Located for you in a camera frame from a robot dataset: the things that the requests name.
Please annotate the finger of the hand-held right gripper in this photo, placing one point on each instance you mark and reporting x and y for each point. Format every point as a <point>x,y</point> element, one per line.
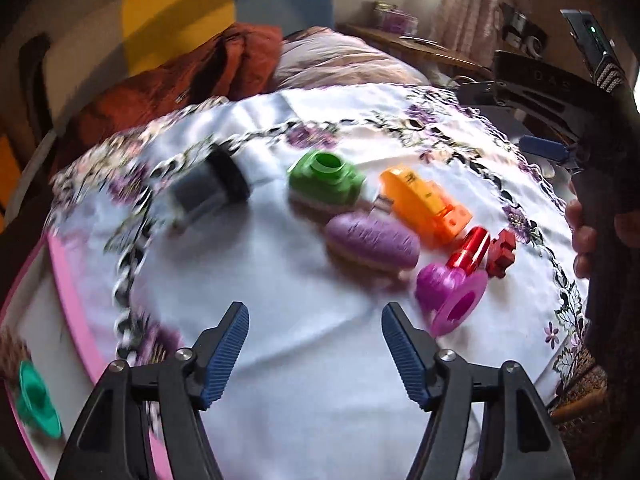
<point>542,147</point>
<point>480,94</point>

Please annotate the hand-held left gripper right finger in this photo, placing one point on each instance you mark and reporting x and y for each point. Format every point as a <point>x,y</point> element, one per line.
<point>405,355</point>

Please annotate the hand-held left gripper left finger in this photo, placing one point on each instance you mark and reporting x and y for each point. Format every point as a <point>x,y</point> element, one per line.
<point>227,355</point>

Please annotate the magenta hat-shaped plastic toy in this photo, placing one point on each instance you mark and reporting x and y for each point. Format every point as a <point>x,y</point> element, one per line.
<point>450,295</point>

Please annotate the dark red lobed knob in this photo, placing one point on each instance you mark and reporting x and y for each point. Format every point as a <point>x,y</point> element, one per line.
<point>502,255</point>

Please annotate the purple oval plastic shell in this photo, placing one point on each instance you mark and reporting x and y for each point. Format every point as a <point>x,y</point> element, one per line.
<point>372,242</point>

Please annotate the orange plastic device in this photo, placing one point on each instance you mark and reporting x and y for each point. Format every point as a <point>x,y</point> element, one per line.
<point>412,200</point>

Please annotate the grey jar with black lid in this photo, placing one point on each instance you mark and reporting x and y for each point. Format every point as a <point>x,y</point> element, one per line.
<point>210,187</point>

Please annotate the pink-edged shallow box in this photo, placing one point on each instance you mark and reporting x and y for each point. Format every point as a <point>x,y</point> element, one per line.
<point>45,305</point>

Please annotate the person's right forearm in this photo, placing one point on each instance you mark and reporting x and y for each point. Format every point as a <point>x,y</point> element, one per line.
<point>620,330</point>

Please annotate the person's right hand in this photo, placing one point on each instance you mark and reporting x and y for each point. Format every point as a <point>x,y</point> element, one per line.
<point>580,240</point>

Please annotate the black speaker set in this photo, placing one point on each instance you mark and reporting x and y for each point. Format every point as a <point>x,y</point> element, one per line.
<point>522,25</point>

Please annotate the wooden side desk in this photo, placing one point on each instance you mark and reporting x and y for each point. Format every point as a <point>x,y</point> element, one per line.
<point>415,52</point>

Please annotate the white embroidered floral tablecloth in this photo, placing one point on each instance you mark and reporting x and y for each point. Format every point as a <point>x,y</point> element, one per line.
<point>300,385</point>

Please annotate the beige patterned curtain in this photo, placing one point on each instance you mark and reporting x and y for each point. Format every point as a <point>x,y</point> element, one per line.
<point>470,5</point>

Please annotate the purple box on desk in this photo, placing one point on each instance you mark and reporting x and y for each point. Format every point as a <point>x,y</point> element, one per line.
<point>395,19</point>

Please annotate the shiny red cylinder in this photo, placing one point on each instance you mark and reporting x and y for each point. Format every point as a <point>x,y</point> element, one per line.
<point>467,252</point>

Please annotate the pale pink quilt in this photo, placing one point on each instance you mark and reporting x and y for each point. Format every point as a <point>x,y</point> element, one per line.
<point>340,60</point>

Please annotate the green plug-in device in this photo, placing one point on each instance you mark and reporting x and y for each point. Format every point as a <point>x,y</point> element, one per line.
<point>325,180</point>

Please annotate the teal plastic holder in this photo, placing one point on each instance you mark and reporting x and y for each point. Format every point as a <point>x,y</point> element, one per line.
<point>35,400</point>

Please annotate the rust brown quilted jacket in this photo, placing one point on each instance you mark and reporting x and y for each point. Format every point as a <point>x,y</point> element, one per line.
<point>160,90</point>

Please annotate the orange wooden wardrobe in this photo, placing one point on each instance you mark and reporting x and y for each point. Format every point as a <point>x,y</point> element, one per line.
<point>9,180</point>

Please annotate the grey yellow blue headboard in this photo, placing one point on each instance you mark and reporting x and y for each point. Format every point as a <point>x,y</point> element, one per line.
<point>200,5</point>

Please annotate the black chair back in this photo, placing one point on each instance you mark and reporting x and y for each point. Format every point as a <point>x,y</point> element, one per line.
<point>35,80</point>

